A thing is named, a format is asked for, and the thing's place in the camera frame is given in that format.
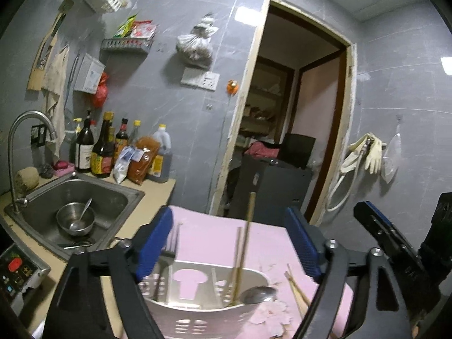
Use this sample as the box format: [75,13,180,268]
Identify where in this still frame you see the pale chopstick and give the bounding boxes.
[284,271,310,318]

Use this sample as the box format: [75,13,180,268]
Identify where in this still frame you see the white plastic utensil holder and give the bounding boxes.
[139,261,258,338]

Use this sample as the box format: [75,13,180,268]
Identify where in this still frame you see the metal spoon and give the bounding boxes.
[239,286,277,305]

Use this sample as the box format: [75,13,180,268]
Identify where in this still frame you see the tan wooden chopstick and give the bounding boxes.
[284,264,311,318]
[231,192,256,305]

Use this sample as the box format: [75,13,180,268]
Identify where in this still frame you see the light bamboo chopstick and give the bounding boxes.
[223,227,243,306]

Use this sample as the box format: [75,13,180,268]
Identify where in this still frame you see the right hand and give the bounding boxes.
[412,322,421,339]

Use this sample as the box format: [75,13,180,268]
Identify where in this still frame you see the clear plastic bag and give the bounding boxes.
[380,132,402,184]

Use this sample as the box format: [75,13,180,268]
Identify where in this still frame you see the ladle in bowl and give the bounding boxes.
[69,198,93,231]

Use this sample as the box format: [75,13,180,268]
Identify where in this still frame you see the steel sink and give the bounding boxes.
[5,172,145,260]

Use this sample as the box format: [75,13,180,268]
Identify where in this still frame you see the steel bowl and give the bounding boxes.
[56,202,95,236]

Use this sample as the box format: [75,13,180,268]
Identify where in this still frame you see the cream rubber gloves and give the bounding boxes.
[340,132,386,175]

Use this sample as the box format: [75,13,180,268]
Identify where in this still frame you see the steel faucet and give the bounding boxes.
[7,109,58,214]

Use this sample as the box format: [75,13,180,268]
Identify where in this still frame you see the dark grey cabinet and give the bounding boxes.
[228,155,312,227]

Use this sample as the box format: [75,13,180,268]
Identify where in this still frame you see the pink floral tablecloth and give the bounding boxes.
[171,207,318,338]

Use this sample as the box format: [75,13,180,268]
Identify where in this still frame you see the white food packet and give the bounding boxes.
[113,145,136,184]

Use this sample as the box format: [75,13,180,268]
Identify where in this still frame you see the dark soy sauce bottle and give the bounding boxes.
[90,111,114,178]

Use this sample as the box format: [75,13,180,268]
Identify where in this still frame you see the large oil jug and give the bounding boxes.
[147,124,172,183]

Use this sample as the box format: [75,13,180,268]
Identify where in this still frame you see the red cloth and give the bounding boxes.
[244,142,279,158]

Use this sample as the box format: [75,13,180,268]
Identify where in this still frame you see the dark vinegar bottle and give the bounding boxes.
[75,110,94,173]

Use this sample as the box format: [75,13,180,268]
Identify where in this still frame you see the orange spice bag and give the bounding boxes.
[127,136,160,185]

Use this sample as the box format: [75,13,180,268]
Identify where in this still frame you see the red plastic bag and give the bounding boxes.
[91,72,109,109]

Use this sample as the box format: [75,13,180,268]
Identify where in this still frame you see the hanging beige cloth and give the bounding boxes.
[41,45,70,161]

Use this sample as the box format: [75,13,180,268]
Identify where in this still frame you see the wooden knife holder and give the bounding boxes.
[27,11,66,91]

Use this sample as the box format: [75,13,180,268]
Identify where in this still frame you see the hanging bag of food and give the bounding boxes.
[175,14,219,70]

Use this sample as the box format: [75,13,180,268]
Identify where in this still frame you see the white hose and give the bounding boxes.
[324,141,370,214]

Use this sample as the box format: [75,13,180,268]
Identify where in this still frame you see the wooden door frame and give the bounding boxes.
[203,0,356,225]

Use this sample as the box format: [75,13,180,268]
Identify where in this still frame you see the orange wall hook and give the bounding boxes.
[226,80,239,96]

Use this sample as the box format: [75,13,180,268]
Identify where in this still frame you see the white wall box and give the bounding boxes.
[73,54,105,95]

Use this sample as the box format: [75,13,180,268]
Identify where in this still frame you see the white wall socket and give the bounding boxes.
[181,68,220,91]

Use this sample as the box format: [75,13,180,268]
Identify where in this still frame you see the grey wall shelf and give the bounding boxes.
[100,38,153,54]

